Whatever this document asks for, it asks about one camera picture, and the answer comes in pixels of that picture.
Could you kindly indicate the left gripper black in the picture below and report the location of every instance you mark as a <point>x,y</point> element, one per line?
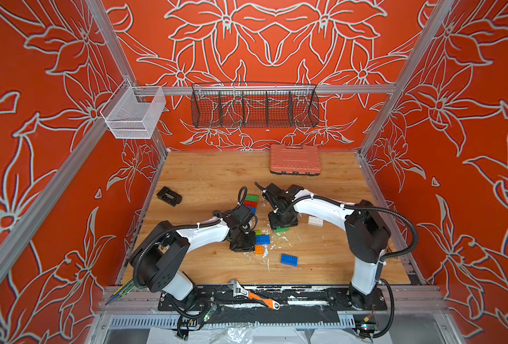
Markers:
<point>250,247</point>

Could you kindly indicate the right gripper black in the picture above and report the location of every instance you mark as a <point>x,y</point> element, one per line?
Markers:
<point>274,221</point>

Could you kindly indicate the red lego brick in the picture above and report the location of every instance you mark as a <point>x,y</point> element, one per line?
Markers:
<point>251,204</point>

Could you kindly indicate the dark green lego brick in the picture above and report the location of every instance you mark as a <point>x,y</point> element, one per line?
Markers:
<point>252,198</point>

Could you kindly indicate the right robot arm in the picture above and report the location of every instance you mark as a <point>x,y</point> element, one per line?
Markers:
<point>367,237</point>

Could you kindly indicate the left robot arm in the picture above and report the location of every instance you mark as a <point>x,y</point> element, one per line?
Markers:
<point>157,259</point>

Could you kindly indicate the green lego brick centre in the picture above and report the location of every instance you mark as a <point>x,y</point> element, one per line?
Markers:
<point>281,229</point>

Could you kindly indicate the white lego brick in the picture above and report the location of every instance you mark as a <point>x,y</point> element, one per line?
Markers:
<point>315,221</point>

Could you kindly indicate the blue lego brick front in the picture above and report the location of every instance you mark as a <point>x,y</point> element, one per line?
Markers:
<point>289,260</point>

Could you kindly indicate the red plastic tool case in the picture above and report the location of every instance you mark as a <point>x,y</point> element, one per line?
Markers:
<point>295,160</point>

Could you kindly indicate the small black box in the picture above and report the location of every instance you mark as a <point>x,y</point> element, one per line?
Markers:
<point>169,196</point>

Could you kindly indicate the hex key set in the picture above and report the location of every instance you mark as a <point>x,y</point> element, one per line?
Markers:
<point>121,291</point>

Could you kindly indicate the clear plastic bin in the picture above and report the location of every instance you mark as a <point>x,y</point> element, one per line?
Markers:
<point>133,112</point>

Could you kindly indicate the orange handled adjustable wrench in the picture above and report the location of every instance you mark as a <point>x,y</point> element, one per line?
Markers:
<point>239,290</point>

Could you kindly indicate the black wire basket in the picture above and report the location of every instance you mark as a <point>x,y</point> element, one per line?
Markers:
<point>237,105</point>

